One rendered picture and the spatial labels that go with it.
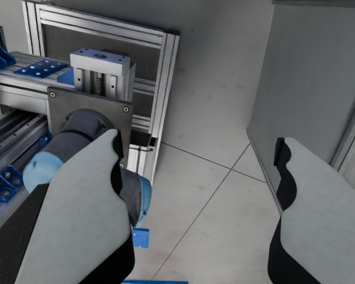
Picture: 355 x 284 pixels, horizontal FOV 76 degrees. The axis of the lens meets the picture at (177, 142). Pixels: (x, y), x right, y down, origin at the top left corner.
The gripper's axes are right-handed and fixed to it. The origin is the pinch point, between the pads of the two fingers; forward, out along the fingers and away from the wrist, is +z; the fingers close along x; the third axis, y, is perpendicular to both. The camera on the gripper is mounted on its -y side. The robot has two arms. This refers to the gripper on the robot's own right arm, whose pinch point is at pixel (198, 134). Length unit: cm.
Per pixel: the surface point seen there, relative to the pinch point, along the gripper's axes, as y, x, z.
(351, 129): 23, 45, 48
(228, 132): 81, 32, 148
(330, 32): 2, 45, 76
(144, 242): 224, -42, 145
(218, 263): 262, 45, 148
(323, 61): 11, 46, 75
